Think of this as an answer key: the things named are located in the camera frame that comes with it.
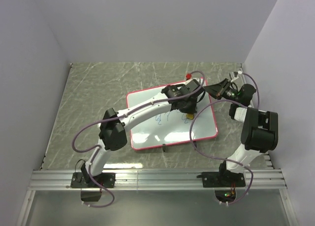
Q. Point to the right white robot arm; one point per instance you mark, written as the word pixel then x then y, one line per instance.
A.
pixel 259 134

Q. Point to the yellow bone-shaped eraser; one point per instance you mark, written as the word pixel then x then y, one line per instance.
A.
pixel 190 116

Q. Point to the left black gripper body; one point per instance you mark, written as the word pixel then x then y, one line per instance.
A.
pixel 191 107

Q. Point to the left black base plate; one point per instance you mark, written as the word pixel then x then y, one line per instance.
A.
pixel 78 181

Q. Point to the pink framed whiteboard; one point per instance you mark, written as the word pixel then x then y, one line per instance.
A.
pixel 172 127

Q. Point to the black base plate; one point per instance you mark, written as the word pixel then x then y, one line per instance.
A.
pixel 78 181
pixel 222 180

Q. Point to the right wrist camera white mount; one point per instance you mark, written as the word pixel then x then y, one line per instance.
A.
pixel 234 75

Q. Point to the aluminium mounting rail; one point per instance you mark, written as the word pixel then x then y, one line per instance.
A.
pixel 151 180

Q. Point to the left wrist camera red cap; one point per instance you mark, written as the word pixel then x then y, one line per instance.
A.
pixel 188 76

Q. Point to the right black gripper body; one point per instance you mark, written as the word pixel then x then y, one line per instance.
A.
pixel 229 94

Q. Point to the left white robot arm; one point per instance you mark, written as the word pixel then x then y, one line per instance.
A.
pixel 116 124

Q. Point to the black whiteboard clip left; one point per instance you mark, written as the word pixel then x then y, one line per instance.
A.
pixel 164 147

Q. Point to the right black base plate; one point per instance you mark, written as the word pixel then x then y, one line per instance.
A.
pixel 222 180

